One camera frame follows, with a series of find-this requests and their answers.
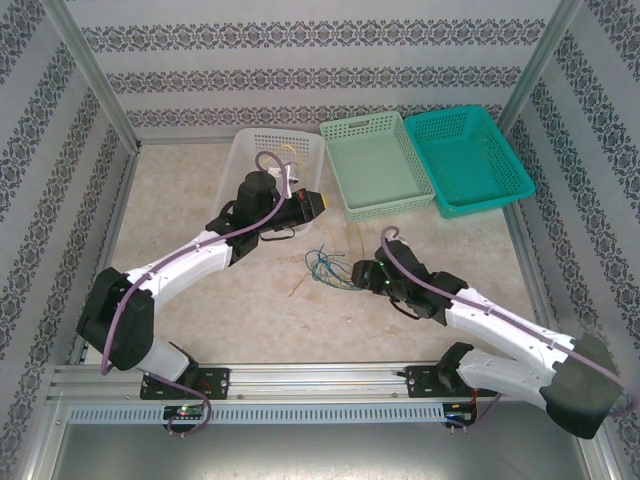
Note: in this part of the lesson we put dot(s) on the grey metal panel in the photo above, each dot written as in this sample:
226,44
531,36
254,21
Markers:
320,450

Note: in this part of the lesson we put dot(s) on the white plastic basket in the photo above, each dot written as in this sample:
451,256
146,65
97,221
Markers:
240,150

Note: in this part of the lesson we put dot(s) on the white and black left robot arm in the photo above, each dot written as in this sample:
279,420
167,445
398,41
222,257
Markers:
190,255

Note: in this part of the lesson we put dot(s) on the teal plastic basket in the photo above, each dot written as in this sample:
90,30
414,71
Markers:
475,160

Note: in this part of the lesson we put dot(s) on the small controller board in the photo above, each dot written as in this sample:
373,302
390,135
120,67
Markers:
460,416
185,412

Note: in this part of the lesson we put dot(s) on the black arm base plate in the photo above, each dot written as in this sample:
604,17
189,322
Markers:
215,382
420,382

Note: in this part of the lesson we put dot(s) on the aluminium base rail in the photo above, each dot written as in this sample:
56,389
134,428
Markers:
320,380

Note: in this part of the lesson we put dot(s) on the light green plastic basket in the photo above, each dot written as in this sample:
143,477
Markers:
375,165

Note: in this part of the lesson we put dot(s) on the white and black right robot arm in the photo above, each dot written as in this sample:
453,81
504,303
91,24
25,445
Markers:
500,325

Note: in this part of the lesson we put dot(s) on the aluminium frame post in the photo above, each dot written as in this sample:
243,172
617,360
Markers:
93,70
538,65

